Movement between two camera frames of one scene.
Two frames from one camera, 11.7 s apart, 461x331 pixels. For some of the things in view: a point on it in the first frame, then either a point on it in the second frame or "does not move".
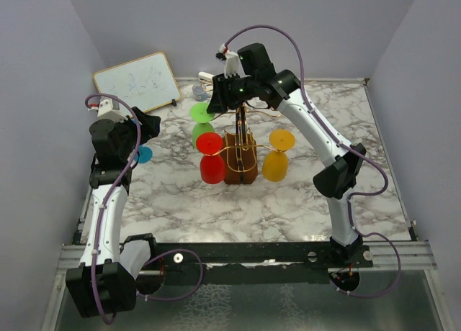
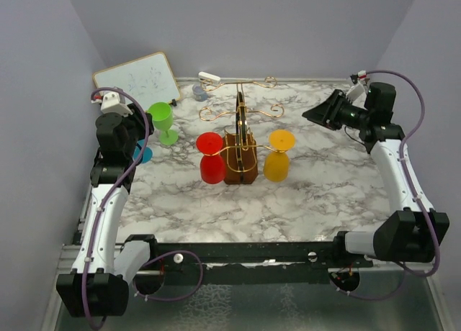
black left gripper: [149, 124] does not move
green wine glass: [199, 113] → [162, 115]
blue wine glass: [144, 154] does not move
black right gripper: [217, 102] → [326, 113]
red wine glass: [212, 167] does not move
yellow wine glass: [275, 162] does not move
